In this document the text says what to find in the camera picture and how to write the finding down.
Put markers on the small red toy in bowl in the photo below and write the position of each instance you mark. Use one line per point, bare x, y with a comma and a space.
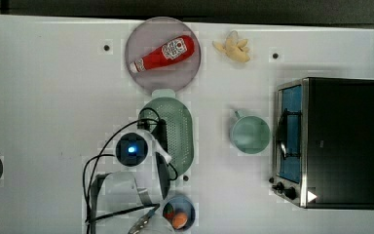
168, 211

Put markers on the blue small bowl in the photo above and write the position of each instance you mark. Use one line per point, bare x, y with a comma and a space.
182, 204

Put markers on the green cup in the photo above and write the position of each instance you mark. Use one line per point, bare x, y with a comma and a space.
249, 133

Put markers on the peeled toy banana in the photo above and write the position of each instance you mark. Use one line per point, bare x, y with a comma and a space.
234, 48

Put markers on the orange toy fruit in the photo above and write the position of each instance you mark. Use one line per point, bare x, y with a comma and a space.
179, 220

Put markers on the grey round plate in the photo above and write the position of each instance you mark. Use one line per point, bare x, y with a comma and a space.
151, 35

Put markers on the red ketchup bottle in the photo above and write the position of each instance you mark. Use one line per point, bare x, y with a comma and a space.
173, 51

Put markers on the green plastic strainer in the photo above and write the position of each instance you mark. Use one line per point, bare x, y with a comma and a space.
170, 122

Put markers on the black toaster oven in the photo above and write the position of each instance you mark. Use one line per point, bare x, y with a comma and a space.
323, 144

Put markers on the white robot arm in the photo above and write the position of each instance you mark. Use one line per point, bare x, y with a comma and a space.
124, 201

